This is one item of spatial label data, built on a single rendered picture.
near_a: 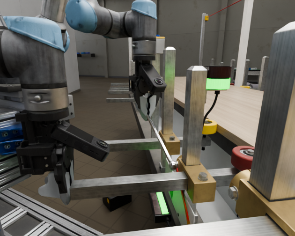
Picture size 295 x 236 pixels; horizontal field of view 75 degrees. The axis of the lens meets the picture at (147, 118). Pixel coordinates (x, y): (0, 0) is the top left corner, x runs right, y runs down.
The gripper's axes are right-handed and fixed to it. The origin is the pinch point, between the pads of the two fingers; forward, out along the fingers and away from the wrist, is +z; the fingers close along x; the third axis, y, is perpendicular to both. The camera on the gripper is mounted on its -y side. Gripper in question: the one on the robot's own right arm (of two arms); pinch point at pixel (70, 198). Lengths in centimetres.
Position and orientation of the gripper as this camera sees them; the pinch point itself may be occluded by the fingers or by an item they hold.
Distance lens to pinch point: 48.9
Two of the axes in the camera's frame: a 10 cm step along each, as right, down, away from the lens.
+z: -0.1, 9.6, 2.7
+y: -9.9, 0.3, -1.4
